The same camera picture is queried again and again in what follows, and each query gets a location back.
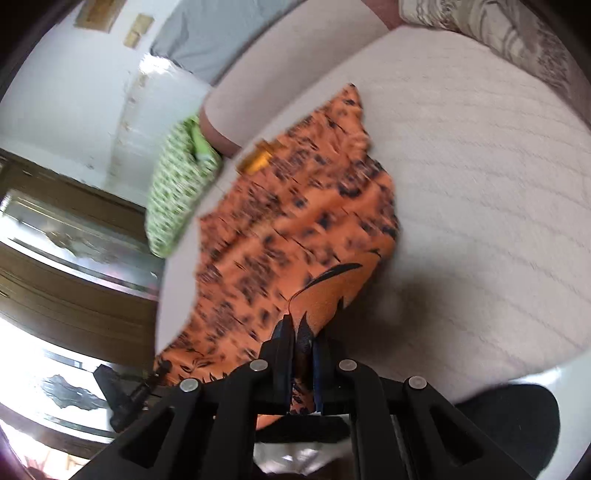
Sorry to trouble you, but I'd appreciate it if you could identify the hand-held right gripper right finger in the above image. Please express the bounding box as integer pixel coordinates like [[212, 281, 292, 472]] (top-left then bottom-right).
[[313, 338, 546, 480]]

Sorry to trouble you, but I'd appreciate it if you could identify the patterned blanket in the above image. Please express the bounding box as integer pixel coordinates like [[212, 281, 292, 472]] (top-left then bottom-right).
[[398, 0, 583, 100]]

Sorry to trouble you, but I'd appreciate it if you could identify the orange floral garment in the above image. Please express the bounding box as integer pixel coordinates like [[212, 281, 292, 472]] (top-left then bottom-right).
[[154, 83, 400, 432]]

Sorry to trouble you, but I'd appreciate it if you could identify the pink quilted mattress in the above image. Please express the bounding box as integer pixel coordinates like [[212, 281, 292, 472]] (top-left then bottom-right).
[[154, 23, 591, 416]]

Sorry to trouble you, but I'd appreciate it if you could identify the green checked pillow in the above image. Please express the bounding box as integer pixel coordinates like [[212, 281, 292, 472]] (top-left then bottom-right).
[[144, 115, 225, 258]]

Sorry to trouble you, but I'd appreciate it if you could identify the small yellow object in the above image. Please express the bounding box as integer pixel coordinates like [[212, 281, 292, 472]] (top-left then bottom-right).
[[235, 141, 275, 175]]

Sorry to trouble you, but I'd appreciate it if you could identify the white cloth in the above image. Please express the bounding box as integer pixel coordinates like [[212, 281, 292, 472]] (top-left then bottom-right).
[[254, 440, 352, 476]]

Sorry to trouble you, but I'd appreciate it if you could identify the yellow wall sticker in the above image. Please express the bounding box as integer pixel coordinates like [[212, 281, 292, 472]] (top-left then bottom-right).
[[76, 0, 118, 21], [124, 14, 154, 48]]

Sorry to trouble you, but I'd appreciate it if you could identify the grey pillow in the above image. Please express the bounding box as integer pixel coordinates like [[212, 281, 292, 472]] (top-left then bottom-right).
[[150, 0, 389, 86]]

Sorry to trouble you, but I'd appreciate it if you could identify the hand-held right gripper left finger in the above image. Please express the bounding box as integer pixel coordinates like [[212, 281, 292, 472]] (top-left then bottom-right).
[[69, 315, 296, 480]]

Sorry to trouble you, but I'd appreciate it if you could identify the brown wooden wardrobe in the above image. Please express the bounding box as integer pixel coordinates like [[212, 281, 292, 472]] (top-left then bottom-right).
[[0, 148, 167, 462]]

